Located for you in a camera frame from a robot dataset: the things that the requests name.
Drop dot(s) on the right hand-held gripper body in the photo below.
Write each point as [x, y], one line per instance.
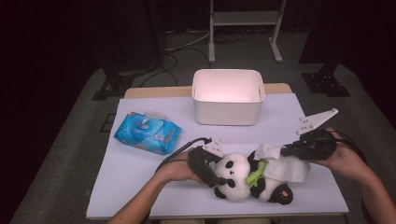
[317, 146]

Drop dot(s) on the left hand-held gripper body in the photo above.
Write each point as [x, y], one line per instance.
[199, 161]

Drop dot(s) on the panda plush toy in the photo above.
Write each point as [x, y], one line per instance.
[235, 177]

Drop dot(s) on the white wet wipe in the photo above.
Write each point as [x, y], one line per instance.
[286, 171]

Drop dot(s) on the white plastic bin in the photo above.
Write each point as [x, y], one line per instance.
[229, 113]

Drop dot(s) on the blue wet wipe packet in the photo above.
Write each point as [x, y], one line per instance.
[146, 133]

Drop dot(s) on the person's left hand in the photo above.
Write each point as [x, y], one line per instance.
[177, 169]

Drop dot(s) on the person's right hand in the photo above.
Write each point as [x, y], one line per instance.
[345, 158]

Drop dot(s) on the black stand base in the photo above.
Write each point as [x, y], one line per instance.
[113, 84]
[325, 84]

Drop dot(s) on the white metal stand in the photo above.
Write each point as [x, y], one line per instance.
[244, 18]

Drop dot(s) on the black floor bracket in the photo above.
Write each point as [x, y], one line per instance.
[103, 124]

